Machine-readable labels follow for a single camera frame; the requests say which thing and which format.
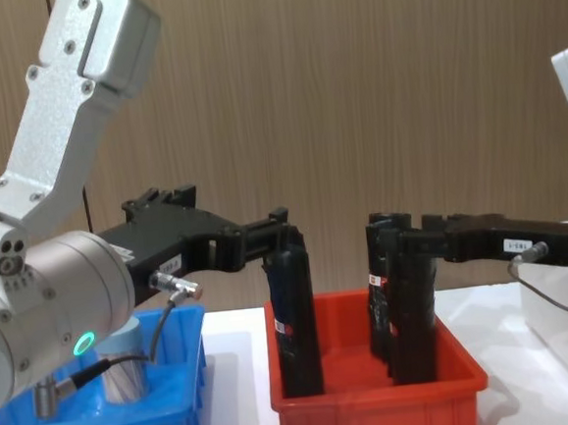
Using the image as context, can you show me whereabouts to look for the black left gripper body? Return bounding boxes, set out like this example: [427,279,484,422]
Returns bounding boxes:
[90,179,246,307]

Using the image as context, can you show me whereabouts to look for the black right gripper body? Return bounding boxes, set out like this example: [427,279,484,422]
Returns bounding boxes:
[420,202,568,280]

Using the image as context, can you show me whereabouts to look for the silver cylinder with blue cap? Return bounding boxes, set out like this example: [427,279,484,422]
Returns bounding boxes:
[94,315,156,406]

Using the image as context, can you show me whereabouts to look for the red plastic bin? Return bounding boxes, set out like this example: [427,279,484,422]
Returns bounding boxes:
[261,279,493,425]

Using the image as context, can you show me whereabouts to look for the right gripper dark cable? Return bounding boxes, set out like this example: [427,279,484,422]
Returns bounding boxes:
[505,239,568,329]

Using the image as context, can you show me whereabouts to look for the gripper dark cable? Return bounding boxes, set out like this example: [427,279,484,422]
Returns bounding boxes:
[25,266,215,421]
[505,239,568,329]

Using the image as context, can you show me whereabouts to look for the left gripper dark cable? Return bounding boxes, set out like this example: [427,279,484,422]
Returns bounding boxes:
[25,266,215,421]

